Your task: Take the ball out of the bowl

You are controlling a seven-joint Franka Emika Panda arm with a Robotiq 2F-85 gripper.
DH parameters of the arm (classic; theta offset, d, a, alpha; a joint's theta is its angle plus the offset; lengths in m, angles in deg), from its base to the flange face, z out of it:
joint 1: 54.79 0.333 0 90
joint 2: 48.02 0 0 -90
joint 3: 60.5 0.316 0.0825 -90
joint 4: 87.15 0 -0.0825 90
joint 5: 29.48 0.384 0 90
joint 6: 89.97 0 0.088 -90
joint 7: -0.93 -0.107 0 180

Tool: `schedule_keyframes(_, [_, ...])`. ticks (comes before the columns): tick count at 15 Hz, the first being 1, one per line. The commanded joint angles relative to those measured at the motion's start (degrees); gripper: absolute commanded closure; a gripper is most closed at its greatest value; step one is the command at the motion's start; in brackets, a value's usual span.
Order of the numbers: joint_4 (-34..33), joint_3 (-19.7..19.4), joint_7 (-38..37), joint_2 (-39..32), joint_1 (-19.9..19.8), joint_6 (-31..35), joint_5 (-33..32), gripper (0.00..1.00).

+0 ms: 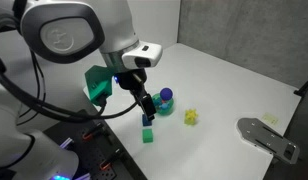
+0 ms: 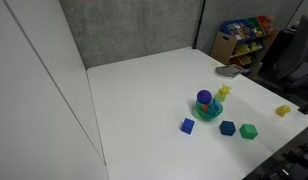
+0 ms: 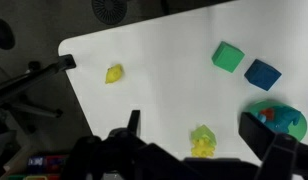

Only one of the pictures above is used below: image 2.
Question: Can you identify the green plastic bowl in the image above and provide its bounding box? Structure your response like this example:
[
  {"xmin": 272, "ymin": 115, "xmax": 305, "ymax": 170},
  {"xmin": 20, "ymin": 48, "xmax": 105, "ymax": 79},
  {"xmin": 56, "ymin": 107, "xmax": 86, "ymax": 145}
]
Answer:
[{"xmin": 194, "ymin": 98, "xmax": 224, "ymax": 122}]

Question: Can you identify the blue cube block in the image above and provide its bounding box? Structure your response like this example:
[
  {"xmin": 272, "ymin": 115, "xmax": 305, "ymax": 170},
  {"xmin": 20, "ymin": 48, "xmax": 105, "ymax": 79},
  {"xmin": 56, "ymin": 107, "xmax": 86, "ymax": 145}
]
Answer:
[{"xmin": 180, "ymin": 117, "xmax": 196, "ymax": 135}]

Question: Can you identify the teal toy with orange beak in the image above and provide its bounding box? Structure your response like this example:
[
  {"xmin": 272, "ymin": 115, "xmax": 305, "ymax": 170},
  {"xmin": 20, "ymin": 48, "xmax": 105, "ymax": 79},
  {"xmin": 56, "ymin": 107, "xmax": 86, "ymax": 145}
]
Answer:
[{"xmin": 201, "ymin": 98, "xmax": 224, "ymax": 116}]

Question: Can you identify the light green cube block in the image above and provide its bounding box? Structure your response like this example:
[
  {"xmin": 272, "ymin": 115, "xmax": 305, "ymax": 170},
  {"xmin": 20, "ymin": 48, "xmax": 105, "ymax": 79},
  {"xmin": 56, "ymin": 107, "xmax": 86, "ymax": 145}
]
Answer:
[{"xmin": 214, "ymin": 92, "xmax": 228, "ymax": 103}]

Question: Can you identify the yellow spiky toy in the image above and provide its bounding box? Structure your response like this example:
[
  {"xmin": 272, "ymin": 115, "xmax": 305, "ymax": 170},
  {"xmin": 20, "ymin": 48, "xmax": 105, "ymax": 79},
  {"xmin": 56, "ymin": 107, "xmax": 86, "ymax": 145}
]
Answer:
[{"xmin": 218, "ymin": 84, "xmax": 233, "ymax": 98}]

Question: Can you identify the grey flat device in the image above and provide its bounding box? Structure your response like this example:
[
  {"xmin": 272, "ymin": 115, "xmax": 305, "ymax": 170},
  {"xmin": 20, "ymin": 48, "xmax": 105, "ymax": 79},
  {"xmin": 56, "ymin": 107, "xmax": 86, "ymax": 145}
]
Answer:
[{"xmin": 215, "ymin": 64, "xmax": 245, "ymax": 80}]

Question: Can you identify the dark teal cube block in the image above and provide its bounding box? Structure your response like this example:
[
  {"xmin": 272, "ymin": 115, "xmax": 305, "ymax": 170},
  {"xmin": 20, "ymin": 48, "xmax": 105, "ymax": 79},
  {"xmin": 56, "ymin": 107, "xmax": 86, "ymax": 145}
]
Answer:
[{"xmin": 219, "ymin": 120, "xmax": 237, "ymax": 137}]

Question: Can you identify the wooden toy bin shelf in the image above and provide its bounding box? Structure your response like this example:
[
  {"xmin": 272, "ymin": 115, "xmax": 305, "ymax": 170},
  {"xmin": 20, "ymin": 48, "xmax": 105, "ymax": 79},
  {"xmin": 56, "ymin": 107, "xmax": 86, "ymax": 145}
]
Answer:
[{"xmin": 209, "ymin": 15, "xmax": 281, "ymax": 76}]

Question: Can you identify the yellow rubber duck toy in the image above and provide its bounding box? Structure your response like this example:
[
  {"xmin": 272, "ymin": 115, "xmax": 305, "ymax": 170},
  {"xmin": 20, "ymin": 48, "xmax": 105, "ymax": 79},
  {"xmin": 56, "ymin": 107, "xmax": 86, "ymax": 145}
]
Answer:
[{"xmin": 275, "ymin": 104, "xmax": 292, "ymax": 118}]

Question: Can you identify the black office chair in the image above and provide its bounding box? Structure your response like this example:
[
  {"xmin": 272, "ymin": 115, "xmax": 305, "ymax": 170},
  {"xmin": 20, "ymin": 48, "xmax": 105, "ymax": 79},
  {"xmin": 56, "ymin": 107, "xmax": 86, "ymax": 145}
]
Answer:
[{"xmin": 257, "ymin": 14, "xmax": 308, "ymax": 90}]

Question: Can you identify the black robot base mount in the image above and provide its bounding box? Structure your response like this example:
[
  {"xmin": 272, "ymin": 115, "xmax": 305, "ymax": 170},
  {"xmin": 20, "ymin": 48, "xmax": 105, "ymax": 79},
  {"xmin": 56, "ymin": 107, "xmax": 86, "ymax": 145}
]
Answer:
[{"xmin": 243, "ymin": 123, "xmax": 308, "ymax": 180}]

